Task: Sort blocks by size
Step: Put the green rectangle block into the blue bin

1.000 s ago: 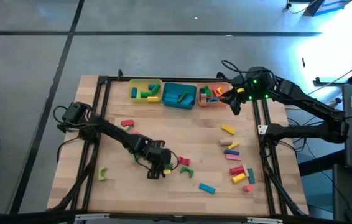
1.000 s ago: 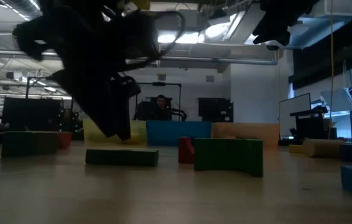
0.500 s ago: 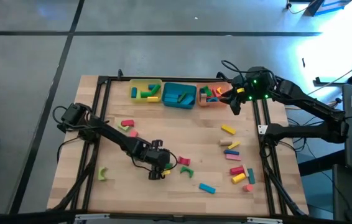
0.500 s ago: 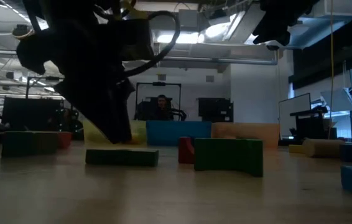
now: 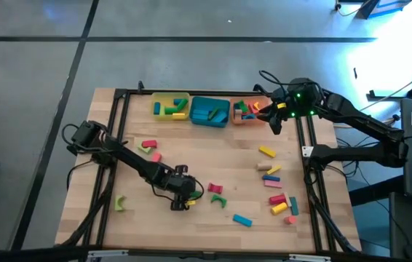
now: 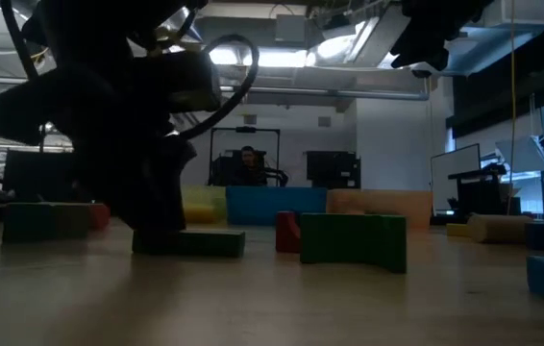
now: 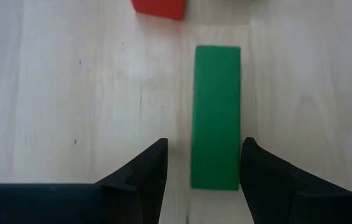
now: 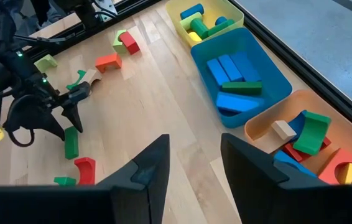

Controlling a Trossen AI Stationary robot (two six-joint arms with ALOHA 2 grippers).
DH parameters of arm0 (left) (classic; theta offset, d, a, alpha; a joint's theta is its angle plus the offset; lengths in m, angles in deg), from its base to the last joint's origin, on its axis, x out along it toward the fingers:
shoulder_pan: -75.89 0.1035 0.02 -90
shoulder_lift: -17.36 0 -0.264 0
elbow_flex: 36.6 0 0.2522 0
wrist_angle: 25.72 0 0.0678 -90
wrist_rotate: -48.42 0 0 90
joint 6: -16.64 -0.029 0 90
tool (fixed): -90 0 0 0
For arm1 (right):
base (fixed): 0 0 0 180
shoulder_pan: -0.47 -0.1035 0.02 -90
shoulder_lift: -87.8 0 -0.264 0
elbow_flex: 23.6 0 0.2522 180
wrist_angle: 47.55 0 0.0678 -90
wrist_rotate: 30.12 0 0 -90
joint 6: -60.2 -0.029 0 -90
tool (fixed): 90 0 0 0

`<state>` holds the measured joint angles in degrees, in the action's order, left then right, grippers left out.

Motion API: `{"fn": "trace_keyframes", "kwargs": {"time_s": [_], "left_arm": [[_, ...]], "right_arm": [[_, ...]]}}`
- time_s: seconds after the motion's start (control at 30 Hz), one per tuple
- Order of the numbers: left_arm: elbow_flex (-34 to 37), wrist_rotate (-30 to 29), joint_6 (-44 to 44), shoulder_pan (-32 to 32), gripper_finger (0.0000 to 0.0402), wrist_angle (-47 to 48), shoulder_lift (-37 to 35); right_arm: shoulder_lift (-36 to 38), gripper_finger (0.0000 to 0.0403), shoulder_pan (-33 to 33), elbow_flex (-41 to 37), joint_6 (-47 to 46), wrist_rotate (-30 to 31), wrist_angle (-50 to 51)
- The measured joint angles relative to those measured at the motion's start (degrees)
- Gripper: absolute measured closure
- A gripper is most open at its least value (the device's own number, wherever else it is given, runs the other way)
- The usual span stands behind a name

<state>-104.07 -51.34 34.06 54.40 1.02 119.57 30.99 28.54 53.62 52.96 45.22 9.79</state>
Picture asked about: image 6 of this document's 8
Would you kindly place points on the green wooden arch block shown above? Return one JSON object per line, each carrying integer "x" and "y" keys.
{"x": 349, "y": 235}

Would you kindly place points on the black standing desk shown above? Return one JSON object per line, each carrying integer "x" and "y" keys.
{"x": 481, "y": 190}

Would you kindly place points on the black metal rig frame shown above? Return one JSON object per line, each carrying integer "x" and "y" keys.
{"x": 210, "y": 154}

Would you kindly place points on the natural wood cylinder block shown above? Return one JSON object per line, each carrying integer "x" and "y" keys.
{"x": 500, "y": 228}

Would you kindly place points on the yellow translucent plastic bin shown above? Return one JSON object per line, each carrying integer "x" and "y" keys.
{"x": 205, "y": 194}

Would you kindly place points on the black monitor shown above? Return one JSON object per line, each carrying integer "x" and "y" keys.
{"x": 332, "y": 168}
{"x": 36, "y": 175}

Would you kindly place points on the red wooden arch block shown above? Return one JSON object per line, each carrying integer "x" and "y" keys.
{"x": 284, "y": 235}

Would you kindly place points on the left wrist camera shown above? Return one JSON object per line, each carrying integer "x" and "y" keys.
{"x": 180, "y": 81}

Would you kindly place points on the whiteboard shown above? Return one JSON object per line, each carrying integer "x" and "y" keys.
{"x": 454, "y": 178}

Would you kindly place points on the silver ceiling pipe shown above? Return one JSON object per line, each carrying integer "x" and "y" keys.
{"x": 325, "y": 92}

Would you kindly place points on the person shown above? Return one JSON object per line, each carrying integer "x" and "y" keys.
{"x": 249, "y": 165}

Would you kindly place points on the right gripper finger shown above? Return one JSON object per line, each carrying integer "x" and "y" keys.
{"x": 437, "y": 55}
{"x": 406, "y": 50}

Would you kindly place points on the grey ceiling box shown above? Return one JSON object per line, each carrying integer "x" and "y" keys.
{"x": 291, "y": 28}

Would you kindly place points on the coral wooden arch block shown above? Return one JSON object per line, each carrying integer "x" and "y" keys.
{"x": 100, "y": 216}

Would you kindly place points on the orange translucent plastic bin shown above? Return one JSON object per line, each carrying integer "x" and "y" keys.
{"x": 378, "y": 202}

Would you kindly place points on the yellow wooden cylinder block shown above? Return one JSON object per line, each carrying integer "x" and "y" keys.
{"x": 200, "y": 213}

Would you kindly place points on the grey wall vent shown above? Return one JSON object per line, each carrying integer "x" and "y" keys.
{"x": 324, "y": 121}
{"x": 250, "y": 118}

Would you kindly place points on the ceiling light panel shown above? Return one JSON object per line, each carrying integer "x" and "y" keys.
{"x": 277, "y": 58}
{"x": 224, "y": 56}

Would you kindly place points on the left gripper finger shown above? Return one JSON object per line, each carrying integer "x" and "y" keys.
{"x": 106, "y": 182}
{"x": 161, "y": 187}

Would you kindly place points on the green wooden plank block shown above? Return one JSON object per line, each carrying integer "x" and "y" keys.
{"x": 195, "y": 242}

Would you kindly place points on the teal plastic bin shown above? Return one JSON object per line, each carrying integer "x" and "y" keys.
{"x": 277, "y": 202}

